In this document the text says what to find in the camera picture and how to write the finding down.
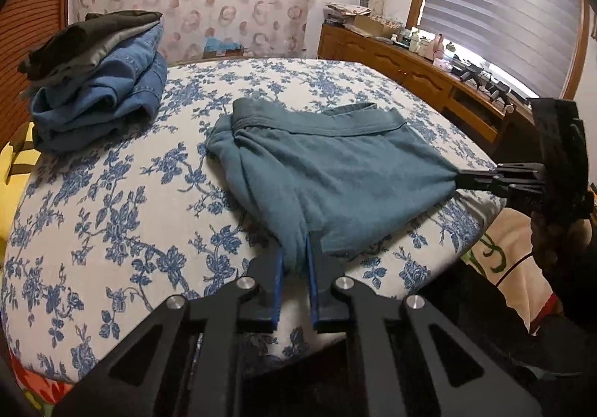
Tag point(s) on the teal blue shorts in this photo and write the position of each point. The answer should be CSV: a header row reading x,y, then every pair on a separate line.
x,y
353,174

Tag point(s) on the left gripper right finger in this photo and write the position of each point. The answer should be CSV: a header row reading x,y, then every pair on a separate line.
x,y
404,357

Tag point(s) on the cardboard box on sideboard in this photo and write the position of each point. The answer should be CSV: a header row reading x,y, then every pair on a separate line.
x,y
376,26

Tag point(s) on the colourful flower bed blanket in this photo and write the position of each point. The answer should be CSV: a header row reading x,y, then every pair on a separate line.
x,y
500,256

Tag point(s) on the folded blue jeans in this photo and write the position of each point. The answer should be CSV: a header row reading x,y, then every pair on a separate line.
x,y
124,88

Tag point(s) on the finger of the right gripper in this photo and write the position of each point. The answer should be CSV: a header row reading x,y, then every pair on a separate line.
x,y
508,171
497,185

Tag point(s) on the pink bottle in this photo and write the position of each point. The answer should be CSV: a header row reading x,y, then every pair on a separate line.
x,y
435,48

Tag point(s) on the wooden sideboard cabinet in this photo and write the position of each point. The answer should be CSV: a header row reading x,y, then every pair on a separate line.
x,y
506,137

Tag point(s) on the brown louvered wardrobe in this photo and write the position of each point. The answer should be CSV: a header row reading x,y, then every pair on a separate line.
x,y
25,24

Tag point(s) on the grey zebra window blind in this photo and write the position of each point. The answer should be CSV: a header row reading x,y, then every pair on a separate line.
x,y
531,40

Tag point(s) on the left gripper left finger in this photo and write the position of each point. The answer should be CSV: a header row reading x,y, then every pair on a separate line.
x,y
183,359

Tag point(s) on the folded black grey pants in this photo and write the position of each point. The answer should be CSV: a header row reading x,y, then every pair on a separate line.
x,y
80,47

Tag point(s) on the blue floral white blanket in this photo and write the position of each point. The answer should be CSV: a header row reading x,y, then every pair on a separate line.
x,y
100,238

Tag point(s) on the cardboard box with blue item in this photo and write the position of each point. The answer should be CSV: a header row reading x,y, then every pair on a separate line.
x,y
215,48

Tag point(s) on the yellow cloth item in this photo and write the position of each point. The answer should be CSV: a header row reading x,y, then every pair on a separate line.
x,y
18,157

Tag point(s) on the stack of folded papers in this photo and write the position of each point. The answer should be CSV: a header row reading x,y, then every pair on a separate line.
x,y
339,14

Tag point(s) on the person right hand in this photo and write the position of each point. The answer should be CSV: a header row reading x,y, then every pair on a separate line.
x,y
552,244

